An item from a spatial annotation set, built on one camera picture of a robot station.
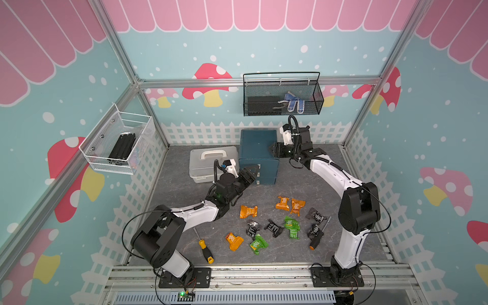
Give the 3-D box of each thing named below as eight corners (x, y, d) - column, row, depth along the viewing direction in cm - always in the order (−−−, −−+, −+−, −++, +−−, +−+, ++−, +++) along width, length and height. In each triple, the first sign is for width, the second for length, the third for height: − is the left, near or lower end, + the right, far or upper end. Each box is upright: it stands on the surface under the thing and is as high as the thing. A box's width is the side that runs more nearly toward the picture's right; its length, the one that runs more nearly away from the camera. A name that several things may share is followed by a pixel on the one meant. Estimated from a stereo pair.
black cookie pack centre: (262, 230, 88) (263, 228, 87) (268, 220, 91) (269, 218, 90) (277, 239, 86) (278, 238, 84) (283, 229, 89) (284, 227, 87)
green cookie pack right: (285, 239, 86) (286, 237, 84) (283, 218, 92) (283, 216, 90) (300, 239, 86) (301, 237, 84) (297, 218, 92) (298, 216, 90)
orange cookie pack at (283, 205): (275, 208, 96) (275, 206, 94) (276, 197, 100) (277, 195, 98) (288, 211, 95) (289, 209, 93) (289, 200, 99) (290, 198, 97)
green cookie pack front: (257, 256, 81) (257, 255, 80) (247, 243, 85) (247, 242, 83) (268, 245, 84) (269, 244, 82) (258, 233, 87) (259, 232, 86)
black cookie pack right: (305, 235, 86) (306, 233, 84) (312, 224, 89) (314, 222, 87) (312, 241, 85) (313, 239, 83) (319, 229, 88) (321, 227, 86)
